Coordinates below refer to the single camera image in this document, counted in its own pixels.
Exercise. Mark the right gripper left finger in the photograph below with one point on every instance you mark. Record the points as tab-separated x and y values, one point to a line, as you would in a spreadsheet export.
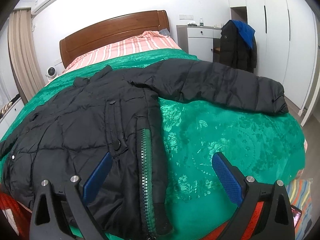
48	219

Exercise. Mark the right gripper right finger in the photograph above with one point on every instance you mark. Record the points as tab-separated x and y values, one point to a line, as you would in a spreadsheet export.
263	210

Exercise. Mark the black puffer jacket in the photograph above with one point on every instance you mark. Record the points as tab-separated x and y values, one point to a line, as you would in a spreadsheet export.
117	111

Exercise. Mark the colourful striped cloth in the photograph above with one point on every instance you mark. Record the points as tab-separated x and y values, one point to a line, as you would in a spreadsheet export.
299	193

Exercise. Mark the white window bench cabinet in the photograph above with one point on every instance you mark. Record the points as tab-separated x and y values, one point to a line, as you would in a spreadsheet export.
10	116

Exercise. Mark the striped cloth on bench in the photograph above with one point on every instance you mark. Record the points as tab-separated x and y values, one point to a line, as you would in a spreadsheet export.
5	108

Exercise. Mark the beige curtain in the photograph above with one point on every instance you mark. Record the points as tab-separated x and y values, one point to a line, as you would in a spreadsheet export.
22	53

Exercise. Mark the white round fan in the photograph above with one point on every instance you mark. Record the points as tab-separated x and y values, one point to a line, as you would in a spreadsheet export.
51	73

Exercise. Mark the dark coat with blue lining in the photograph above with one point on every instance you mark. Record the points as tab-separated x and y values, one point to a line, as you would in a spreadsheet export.
238	48

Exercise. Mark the white dresser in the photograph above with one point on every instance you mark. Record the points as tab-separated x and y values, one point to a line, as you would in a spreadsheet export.
199	41

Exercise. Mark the white wardrobe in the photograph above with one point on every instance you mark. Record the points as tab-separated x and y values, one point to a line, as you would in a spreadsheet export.
287	37

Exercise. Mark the pink striped bed sheet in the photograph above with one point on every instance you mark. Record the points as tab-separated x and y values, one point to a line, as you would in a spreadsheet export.
149	40

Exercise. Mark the wooden headboard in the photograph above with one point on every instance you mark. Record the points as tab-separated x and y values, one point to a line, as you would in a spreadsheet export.
111	31

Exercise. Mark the plastic bottle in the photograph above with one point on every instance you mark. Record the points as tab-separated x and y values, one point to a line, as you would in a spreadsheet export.
201	22

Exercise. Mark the white air conditioner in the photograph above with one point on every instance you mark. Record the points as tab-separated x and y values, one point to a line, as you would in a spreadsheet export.
40	5

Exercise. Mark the grey pillow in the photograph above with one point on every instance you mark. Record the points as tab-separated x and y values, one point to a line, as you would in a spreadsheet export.
165	32

